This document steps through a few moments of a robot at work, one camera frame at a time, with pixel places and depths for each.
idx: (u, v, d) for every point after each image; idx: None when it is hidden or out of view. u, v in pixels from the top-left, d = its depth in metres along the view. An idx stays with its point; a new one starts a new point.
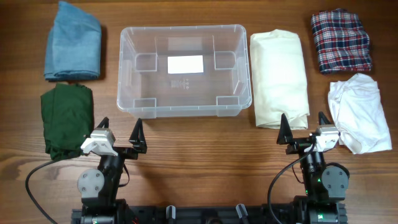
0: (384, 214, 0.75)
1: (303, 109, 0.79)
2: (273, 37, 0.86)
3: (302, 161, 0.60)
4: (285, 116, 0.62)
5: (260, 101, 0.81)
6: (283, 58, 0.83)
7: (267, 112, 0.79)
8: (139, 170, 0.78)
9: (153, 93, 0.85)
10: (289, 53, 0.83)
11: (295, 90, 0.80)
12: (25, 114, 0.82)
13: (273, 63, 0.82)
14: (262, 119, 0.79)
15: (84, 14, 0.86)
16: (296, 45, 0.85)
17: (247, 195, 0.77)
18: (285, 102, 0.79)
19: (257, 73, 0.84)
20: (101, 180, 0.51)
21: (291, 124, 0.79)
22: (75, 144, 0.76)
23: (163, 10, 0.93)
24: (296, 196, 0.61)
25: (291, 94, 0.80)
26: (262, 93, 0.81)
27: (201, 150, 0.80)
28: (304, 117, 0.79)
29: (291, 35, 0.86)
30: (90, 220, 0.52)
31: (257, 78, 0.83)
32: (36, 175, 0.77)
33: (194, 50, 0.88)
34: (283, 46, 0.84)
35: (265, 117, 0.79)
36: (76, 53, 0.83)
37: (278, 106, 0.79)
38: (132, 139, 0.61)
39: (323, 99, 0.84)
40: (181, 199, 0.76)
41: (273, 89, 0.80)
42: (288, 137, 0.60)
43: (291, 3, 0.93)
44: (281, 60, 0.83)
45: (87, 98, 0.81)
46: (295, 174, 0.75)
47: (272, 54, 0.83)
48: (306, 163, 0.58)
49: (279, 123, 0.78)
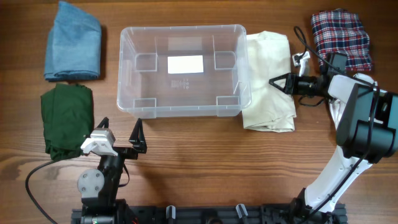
0: (384, 214, 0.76)
1: (288, 111, 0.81)
2: (260, 39, 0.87)
3: (294, 84, 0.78)
4: (293, 75, 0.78)
5: None
6: (268, 60, 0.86)
7: (255, 114, 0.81)
8: (138, 170, 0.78)
9: (153, 93, 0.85)
10: (276, 56, 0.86)
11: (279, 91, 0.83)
12: (26, 114, 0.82)
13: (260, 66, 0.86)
14: (250, 121, 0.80)
15: (84, 14, 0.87)
16: (282, 48, 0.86)
17: (247, 195, 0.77)
18: (272, 102, 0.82)
19: None
20: (101, 180, 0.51)
21: (278, 126, 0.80)
22: (75, 144, 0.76)
23: (164, 9, 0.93)
24: (288, 76, 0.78)
25: (276, 96, 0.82)
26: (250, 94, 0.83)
27: (201, 150, 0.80)
28: (291, 119, 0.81)
29: (278, 37, 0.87)
30: (90, 220, 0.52)
31: None
32: (37, 175, 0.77)
33: (194, 50, 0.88)
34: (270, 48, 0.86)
35: (252, 119, 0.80)
36: (76, 53, 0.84)
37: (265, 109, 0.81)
38: (132, 139, 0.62)
39: (308, 102, 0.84)
40: (181, 200, 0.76)
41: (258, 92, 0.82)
42: (302, 79, 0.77)
43: (291, 3, 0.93)
44: (268, 63, 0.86)
45: (87, 98, 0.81)
46: (287, 73, 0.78)
47: None
48: (296, 83, 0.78)
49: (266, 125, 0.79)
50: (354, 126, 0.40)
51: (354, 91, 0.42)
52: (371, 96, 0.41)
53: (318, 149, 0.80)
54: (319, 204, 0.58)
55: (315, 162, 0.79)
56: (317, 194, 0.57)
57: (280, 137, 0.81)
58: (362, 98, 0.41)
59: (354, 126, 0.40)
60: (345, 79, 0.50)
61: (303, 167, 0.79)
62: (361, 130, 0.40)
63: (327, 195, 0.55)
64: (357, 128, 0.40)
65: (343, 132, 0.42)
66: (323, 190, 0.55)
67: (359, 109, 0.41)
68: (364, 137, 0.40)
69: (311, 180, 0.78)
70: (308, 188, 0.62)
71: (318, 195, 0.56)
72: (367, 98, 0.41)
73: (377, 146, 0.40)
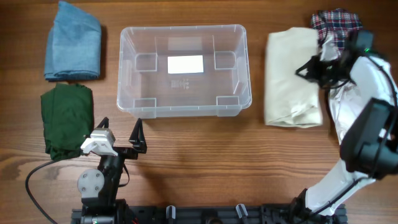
0: (384, 214, 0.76)
1: (308, 102, 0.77)
2: (290, 35, 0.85)
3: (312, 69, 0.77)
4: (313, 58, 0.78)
5: (269, 98, 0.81)
6: (290, 54, 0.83)
7: (271, 109, 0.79)
8: (138, 170, 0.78)
9: (153, 93, 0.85)
10: (302, 51, 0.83)
11: (301, 86, 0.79)
12: (26, 114, 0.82)
13: (281, 61, 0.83)
14: (268, 117, 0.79)
15: (84, 14, 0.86)
16: (309, 43, 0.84)
17: (247, 194, 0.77)
18: (291, 96, 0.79)
19: (268, 70, 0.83)
20: (101, 180, 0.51)
21: (298, 119, 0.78)
22: (75, 144, 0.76)
23: (164, 9, 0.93)
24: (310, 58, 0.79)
25: (298, 91, 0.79)
26: (270, 89, 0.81)
27: (201, 150, 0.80)
28: (312, 111, 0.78)
29: (311, 33, 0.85)
30: (90, 220, 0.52)
31: (268, 76, 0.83)
32: (36, 175, 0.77)
33: (194, 50, 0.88)
34: (296, 44, 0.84)
35: (270, 114, 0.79)
36: (76, 53, 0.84)
37: (283, 102, 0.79)
38: (132, 139, 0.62)
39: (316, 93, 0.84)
40: (181, 199, 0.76)
41: (280, 88, 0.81)
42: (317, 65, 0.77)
43: (291, 2, 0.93)
44: (288, 57, 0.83)
45: (87, 98, 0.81)
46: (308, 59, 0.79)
47: (285, 53, 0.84)
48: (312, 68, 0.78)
49: (283, 120, 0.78)
50: (360, 145, 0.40)
51: (367, 106, 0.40)
52: (385, 114, 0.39)
53: (318, 149, 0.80)
54: (320, 208, 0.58)
55: (316, 162, 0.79)
56: (318, 199, 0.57)
57: (280, 137, 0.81)
58: (374, 117, 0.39)
59: (359, 145, 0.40)
60: (367, 68, 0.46)
61: (302, 167, 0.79)
62: (367, 150, 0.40)
63: (328, 201, 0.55)
64: (362, 147, 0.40)
65: (348, 149, 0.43)
66: (323, 197, 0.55)
67: (369, 128, 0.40)
68: (370, 155, 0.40)
69: (311, 180, 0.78)
70: (308, 190, 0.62)
71: (319, 200, 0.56)
72: (380, 116, 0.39)
73: (384, 165, 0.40)
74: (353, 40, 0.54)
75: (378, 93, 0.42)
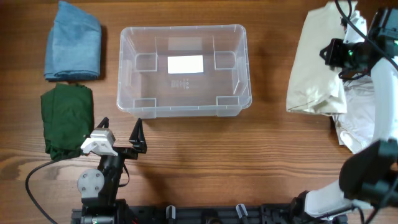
0: (384, 214, 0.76)
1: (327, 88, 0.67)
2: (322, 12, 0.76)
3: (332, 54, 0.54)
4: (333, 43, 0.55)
5: (293, 81, 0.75)
6: (320, 32, 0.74)
7: (291, 96, 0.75)
8: (139, 169, 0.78)
9: (153, 93, 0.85)
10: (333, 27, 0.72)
11: (319, 68, 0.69)
12: (26, 114, 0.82)
13: (301, 46, 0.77)
14: (289, 104, 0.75)
15: (84, 14, 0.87)
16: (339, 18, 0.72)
17: (247, 195, 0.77)
18: (311, 79, 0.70)
19: (301, 52, 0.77)
20: (101, 180, 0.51)
21: (316, 107, 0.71)
22: (75, 144, 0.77)
23: (164, 9, 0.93)
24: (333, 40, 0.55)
25: (316, 73, 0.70)
26: (294, 73, 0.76)
27: (201, 150, 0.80)
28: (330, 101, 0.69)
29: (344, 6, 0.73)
30: (90, 220, 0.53)
31: (298, 58, 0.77)
32: (36, 175, 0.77)
33: (194, 50, 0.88)
34: (328, 20, 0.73)
35: (289, 102, 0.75)
36: (76, 53, 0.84)
37: (300, 89, 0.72)
38: (132, 139, 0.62)
39: None
40: (181, 199, 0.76)
41: (302, 70, 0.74)
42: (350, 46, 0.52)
43: (291, 2, 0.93)
44: (306, 41, 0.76)
45: (87, 98, 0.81)
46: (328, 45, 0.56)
47: (314, 32, 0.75)
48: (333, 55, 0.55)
49: (302, 107, 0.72)
50: (362, 182, 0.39)
51: (375, 147, 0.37)
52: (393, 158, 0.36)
53: (318, 149, 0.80)
54: (318, 216, 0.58)
55: (316, 162, 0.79)
56: (316, 208, 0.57)
57: (280, 137, 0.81)
58: (380, 160, 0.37)
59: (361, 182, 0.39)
60: (389, 86, 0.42)
61: (303, 167, 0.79)
62: (369, 188, 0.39)
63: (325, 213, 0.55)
64: (364, 186, 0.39)
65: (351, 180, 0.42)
66: (321, 209, 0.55)
67: (372, 169, 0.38)
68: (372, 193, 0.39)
69: (311, 180, 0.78)
70: (308, 194, 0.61)
71: (318, 209, 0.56)
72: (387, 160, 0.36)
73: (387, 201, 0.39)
74: (384, 21, 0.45)
75: (392, 126, 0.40)
